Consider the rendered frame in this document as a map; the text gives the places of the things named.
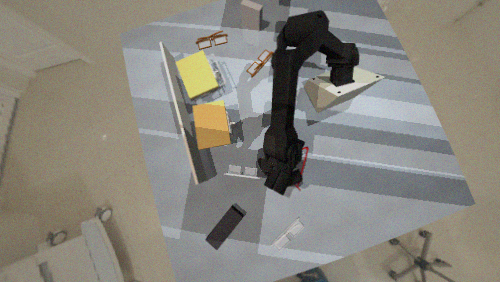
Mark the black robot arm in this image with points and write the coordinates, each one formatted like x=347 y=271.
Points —
x=308 y=33

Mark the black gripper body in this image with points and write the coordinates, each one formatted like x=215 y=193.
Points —
x=296 y=178

